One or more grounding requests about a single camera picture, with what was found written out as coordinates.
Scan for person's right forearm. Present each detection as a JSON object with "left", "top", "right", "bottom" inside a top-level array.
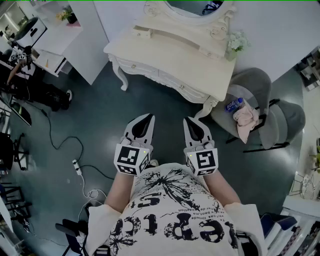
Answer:
[{"left": 201, "top": 169, "right": 242, "bottom": 206}]

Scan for pink cloth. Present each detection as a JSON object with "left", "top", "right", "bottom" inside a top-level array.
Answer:
[{"left": 232, "top": 104, "right": 261, "bottom": 145}]

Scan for white power strip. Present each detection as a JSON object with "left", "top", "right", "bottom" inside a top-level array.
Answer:
[{"left": 72, "top": 159, "right": 84, "bottom": 176}]

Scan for blue label water bottle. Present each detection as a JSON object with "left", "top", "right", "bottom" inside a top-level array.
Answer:
[{"left": 224, "top": 97, "right": 245, "bottom": 112}]

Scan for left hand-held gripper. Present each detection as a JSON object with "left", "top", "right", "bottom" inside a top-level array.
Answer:
[{"left": 113, "top": 112, "right": 156, "bottom": 177}]

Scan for potted yellow flowers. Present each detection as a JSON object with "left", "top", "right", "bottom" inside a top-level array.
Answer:
[{"left": 55, "top": 5, "right": 79, "bottom": 25}]

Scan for white partition cabinet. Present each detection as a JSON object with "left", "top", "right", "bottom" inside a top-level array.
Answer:
[{"left": 32, "top": 0, "right": 111, "bottom": 86}]

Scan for black office chair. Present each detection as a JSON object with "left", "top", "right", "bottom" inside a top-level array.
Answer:
[{"left": 0, "top": 131, "right": 27, "bottom": 171}]

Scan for white floor cable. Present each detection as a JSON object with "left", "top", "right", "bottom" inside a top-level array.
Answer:
[{"left": 76, "top": 174, "right": 109, "bottom": 222}]

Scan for grey upholstered chair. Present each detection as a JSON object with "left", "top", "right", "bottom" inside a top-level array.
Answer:
[
  {"left": 243, "top": 99, "right": 307, "bottom": 154},
  {"left": 210, "top": 67, "right": 274, "bottom": 141}
]

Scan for green potted plant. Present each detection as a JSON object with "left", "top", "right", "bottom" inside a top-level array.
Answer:
[{"left": 309, "top": 144, "right": 320, "bottom": 174}]

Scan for white flowers in green vase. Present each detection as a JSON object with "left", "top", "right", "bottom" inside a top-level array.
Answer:
[{"left": 224, "top": 29, "right": 252, "bottom": 62}]

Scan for black stool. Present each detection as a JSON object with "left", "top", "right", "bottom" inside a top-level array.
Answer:
[{"left": 54, "top": 218, "right": 89, "bottom": 256}]

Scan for cream wooden drawer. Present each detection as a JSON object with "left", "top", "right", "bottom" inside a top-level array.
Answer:
[
  {"left": 199, "top": 46, "right": 223, "bottom": 61},
  {"left": 131, "top": 24, "right": 154, "bottom": 40}
]

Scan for oval cream-framed mirror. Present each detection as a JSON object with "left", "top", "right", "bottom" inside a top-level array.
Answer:
[{"left": 143, "top": 0, "right": 237, "bottom": 41}]

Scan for cream dressing table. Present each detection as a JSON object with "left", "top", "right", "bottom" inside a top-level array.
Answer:
[{"left": 103, "top": 0, "right": 237, "bottom": 120}]

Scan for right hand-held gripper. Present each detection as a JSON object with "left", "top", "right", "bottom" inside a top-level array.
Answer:
[{"left": 182, "top": 116, "right": 220, "bottom": 177}]

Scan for white shelf unit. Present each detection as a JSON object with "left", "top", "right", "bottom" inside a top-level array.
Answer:
[{"left": 259, "top": 194, "right": 320, "bottom": 256}]

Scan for white round robot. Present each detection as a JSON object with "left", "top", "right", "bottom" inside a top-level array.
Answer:
[{"left": 13, "top": 16, "right": 49, "bottom": 49}]

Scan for person's left forearm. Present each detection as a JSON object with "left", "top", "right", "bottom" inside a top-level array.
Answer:
[{"left": 103, "top": 171, "right": 136, "bottom": 214}]

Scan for black floor cable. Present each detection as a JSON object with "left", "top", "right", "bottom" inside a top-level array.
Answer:
[{"left": 40, "top": 108, "right": 116, "bottom": 181}]

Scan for person's white printed shirt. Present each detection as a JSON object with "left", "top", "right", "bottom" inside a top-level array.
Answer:
[{"left": 84, "top": 162, "right": 267, "bottom": 256}]

